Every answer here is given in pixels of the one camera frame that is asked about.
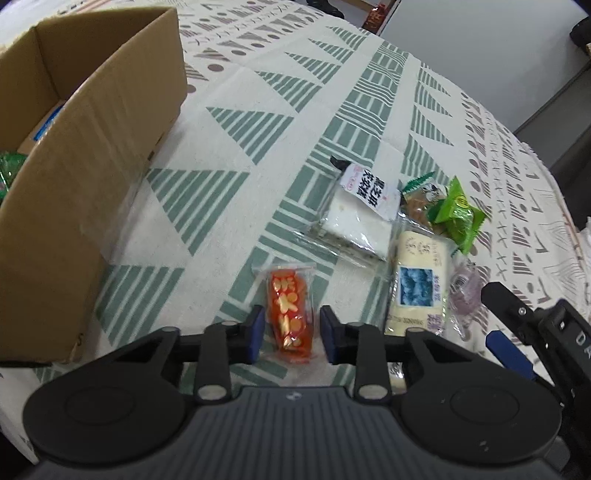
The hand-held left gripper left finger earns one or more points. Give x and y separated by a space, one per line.
256 333

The light green snack packet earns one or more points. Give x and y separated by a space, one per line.
457 217

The brown cardboard box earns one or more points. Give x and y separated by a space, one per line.
92 161

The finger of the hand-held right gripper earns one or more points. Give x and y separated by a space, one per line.
510 353
508 302

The brown snack packet green edge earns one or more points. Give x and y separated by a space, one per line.
418 203

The dark green snack packet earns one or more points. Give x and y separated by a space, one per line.
10 173

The purple snack packet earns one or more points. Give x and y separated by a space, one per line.
468 295

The blue snack packet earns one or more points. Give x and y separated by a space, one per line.
46 123

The white sandwich cake packet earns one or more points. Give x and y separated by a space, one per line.
355 217

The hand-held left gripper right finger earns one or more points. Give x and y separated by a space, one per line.
330 333

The patterned white green blanket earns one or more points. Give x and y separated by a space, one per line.
277 69

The orange-red snack packet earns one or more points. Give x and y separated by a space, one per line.
291 309

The long white snack packet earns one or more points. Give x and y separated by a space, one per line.
418 277

